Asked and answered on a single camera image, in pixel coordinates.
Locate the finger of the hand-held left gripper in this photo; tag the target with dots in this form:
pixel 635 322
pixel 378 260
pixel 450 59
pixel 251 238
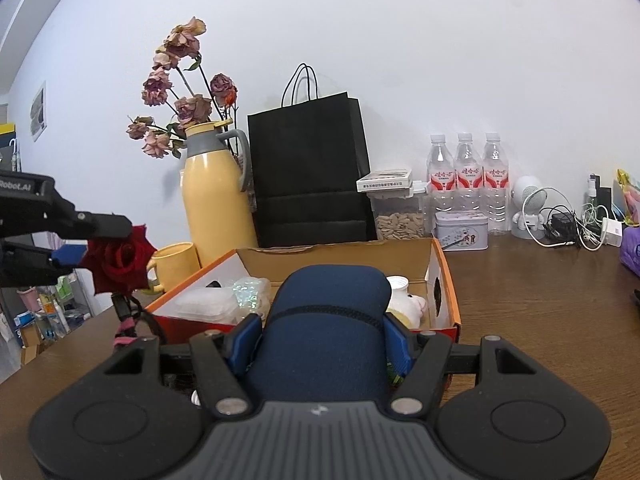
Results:
pixel 107 226
pixel 67 256

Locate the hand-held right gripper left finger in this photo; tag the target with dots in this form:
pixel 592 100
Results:
pixel 245 345

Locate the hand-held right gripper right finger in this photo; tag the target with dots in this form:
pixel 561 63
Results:
pixel 397 345

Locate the red artificial rose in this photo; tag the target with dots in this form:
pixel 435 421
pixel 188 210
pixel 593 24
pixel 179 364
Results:
pixel 117 260

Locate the white plush sheep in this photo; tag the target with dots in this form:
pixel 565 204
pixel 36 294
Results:
pixel 405 302

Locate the iridescent glitter bag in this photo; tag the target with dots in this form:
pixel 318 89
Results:
pixel 252 295

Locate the navy zip pouch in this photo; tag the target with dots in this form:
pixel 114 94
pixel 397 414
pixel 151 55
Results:
pixel 320 330

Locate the red cardboard box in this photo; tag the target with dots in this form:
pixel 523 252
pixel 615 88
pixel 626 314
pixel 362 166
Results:
pixel 350 260

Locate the dark tall cabinet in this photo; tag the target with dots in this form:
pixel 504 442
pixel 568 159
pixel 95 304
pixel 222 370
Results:
pixel 7 152

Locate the storage cart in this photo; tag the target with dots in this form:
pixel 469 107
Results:
pixel 45 315

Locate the yellow mug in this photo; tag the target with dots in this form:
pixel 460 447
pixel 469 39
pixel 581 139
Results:
pixel 175 267

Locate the yellow thermos jug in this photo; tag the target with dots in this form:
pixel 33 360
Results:
pixel 215 210

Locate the clear seed container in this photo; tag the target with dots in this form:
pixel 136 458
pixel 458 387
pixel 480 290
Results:
pixel 400 222

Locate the pale tin box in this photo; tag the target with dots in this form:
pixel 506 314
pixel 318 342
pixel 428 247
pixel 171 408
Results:
pixel 460 232

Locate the dried rose bouquet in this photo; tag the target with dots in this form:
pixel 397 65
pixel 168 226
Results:
pixel 190 107

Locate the flat white box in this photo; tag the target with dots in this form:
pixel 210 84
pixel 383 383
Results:
pixel 385 180

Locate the black paper bag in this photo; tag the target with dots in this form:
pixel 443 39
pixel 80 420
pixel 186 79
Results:
pixel 310 175

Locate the white robot-shaped desk fan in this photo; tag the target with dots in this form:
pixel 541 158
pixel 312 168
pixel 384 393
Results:
pixel 527 200

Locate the black power adapter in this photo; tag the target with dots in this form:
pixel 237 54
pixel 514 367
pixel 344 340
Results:
pixel 561 222

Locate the white power adapter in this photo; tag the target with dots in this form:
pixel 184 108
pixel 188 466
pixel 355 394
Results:
pixel 614 232

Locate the purple bag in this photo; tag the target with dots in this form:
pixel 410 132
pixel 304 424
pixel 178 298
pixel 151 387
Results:
pixel 631 255

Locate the black stand device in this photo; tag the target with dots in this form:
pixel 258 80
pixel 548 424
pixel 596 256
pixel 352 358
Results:
pixel 600 195

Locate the colourful snack packet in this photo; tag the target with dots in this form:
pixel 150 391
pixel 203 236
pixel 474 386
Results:
pixel 630 195

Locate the wall picture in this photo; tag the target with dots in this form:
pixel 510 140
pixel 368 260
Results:
pixel 38 110

